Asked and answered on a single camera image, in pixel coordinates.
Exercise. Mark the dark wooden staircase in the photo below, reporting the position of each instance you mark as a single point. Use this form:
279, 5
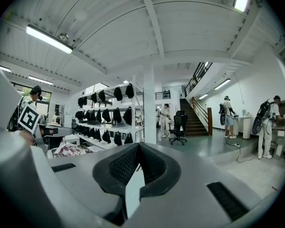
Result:
192, 120

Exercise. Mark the black high-back office chair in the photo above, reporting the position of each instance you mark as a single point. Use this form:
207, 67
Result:
180, 120

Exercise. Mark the pale grey cloth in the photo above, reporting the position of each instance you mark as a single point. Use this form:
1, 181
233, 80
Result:
133, 190

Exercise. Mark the row of black bags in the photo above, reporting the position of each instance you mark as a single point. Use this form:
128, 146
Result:
127, 116

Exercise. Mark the white square pillar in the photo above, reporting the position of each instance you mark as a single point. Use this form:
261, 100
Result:
149, 103

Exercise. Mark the white power strip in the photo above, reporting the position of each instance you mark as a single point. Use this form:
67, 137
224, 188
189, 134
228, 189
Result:
235, 145

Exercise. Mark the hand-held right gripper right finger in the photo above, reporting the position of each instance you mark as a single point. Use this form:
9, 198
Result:
192, 193

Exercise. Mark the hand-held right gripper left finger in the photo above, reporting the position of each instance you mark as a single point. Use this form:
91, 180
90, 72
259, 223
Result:
90, 182

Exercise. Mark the red checkered cloth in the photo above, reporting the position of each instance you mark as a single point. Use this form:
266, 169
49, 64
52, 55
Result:
69, 149

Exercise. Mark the white rounded counter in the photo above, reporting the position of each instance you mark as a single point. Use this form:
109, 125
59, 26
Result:
245, 127

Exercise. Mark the black grey backpack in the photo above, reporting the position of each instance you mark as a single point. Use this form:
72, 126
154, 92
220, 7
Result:
259, 122
222, 115

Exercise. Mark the white metal shelf rack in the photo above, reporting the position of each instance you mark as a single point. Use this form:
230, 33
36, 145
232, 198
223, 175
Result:
133, 98

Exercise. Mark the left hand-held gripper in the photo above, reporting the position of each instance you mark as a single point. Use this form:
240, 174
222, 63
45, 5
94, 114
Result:
28, 117

